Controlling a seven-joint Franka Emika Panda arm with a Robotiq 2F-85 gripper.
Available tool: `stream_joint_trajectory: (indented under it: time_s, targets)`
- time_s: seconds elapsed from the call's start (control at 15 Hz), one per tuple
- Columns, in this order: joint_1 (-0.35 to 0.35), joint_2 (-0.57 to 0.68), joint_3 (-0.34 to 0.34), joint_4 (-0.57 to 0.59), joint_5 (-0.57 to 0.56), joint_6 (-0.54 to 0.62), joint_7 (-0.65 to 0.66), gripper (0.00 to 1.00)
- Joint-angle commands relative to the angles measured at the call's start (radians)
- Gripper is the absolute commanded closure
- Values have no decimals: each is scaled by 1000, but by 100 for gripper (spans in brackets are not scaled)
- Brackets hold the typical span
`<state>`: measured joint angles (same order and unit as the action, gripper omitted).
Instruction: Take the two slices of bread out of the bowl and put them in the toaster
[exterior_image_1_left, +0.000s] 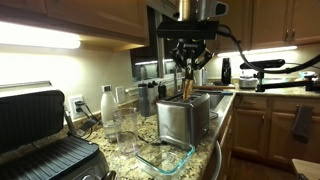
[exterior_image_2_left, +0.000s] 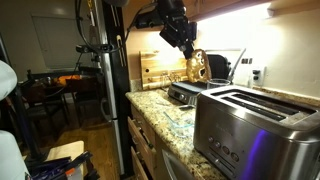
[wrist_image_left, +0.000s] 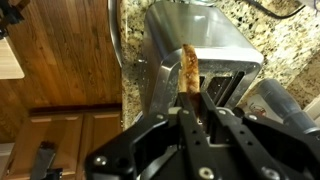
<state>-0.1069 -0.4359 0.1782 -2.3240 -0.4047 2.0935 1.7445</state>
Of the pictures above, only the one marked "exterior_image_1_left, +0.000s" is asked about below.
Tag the white wall outlet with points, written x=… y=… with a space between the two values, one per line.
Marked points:
x=76 y=106

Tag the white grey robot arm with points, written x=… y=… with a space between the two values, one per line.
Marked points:
x=200 y=8

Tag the black stereo camera bar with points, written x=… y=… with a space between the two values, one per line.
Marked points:
x=263 y=64

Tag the wooden lower cabinets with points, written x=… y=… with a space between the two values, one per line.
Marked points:
x=263 y=130

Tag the black panini grill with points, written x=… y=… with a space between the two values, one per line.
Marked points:
x=33 y=116

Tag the toasted bread slice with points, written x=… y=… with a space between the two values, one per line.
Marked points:
x=187 y=89

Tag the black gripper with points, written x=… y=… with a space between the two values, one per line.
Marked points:
x=190 y=46

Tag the dark hanging dish towel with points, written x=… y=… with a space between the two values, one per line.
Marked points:
x=302 y=123

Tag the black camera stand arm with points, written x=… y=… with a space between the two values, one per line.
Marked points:
x=283 y=85

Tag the dark capped bottle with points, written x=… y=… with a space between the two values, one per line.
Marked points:
x=153 y=96

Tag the thin under-cabinet light strip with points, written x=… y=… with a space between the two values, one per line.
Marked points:
x=263 y=51

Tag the tall clear glass cup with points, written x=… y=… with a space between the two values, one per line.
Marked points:
x=126 y=133

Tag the grey sports bottle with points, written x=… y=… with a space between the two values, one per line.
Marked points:
x=144 y=100

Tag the square clear glass dish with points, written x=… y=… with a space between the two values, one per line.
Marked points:
x=163 y=160

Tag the stainless steel toaster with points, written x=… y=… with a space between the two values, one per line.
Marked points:
x=181 y=118

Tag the small white countertop appliance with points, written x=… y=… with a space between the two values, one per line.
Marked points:
x=248 y=81

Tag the long under-cabinet light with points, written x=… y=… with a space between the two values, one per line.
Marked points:
x=36 y=35

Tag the clear plastic water bottle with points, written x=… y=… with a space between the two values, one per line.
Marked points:
x=108 y=113

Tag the dark kitchen window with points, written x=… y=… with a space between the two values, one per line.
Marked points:
x=150 y=63

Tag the black tall grinder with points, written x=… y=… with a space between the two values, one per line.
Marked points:
x=226 y=70

